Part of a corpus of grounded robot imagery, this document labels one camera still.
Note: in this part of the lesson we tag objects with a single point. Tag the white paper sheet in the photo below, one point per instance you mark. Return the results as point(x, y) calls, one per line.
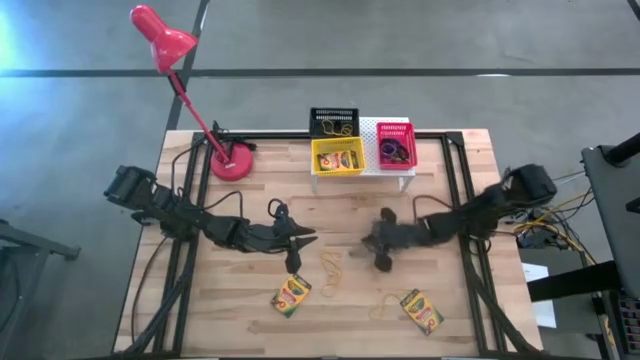
point(535, 272)

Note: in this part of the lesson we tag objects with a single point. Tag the black plastic basket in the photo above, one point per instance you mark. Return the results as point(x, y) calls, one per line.
point(332, 112)

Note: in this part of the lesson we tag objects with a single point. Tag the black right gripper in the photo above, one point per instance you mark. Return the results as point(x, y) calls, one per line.
point(400, 235)

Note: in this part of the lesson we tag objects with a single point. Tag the yellow plastic basket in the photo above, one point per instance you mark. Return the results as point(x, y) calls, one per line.
point(314, 155)

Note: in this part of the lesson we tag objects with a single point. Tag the black beam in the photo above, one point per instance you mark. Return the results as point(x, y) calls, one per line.
point(570, 282)

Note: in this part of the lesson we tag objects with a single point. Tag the white perforated metal shelf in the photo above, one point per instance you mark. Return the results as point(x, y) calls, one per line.
point(370, 150)

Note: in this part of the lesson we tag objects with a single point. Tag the black aluminium table frame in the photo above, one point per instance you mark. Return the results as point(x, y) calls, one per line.
point(270, 135)

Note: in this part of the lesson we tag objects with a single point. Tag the red plastic basket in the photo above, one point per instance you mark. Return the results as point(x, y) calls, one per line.
point(395, 127)

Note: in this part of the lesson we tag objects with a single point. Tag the red desk lamp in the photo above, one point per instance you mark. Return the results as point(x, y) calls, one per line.
point(165, 42)

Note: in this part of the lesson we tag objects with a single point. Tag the plastic crate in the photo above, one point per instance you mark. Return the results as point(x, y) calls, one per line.
point(631, 320)

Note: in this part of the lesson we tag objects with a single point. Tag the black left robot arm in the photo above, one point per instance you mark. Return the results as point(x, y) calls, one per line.
point(150, 197)

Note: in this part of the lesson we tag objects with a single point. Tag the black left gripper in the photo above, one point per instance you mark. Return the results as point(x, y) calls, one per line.
point(272, 237)

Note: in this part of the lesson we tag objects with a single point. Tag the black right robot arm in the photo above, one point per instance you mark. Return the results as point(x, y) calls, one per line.
point(530, 185)

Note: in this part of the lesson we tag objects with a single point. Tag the black cart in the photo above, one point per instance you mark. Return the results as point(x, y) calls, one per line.
point(615, 210)

